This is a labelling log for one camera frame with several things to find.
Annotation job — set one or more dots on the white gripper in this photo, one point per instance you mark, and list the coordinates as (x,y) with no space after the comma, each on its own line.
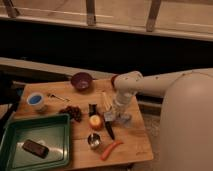
(121,101)

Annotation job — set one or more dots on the light blue towel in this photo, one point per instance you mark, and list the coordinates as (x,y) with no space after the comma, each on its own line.
(123,119)

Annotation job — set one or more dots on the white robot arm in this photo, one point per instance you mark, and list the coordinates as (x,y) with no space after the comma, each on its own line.
(186,122)

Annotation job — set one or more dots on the yellow banana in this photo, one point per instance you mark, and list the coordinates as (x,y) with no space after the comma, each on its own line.
(106,101)

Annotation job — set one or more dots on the red bowl blue inside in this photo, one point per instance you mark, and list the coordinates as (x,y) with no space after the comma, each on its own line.
(113,80)

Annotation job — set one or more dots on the small dark object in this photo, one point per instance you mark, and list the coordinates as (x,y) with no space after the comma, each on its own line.
(92,109)

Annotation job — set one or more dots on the red yellow apple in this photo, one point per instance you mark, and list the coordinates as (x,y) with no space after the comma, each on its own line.
(95,122)

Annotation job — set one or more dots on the purple bowl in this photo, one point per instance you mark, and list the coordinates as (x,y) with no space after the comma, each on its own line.
(81,81)

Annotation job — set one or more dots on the dark grape bunch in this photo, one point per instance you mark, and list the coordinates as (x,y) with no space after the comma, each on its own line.
(74,112)

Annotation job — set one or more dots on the small metal cup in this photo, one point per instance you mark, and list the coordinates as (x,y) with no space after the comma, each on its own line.
(94,140)

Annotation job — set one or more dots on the orange carrot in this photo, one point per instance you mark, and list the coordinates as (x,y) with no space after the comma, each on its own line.
(109,149)

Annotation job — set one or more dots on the metal fork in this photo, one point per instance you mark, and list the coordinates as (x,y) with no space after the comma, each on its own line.
(54,96)

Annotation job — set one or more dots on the green plastic tray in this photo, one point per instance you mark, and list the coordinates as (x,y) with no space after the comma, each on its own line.
(50,131)

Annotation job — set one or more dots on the dark brown sponge block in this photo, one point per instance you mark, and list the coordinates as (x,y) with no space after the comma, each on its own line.
(35,148)

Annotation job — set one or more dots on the black handled knife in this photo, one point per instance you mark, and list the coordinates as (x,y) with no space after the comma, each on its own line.
(109,129)

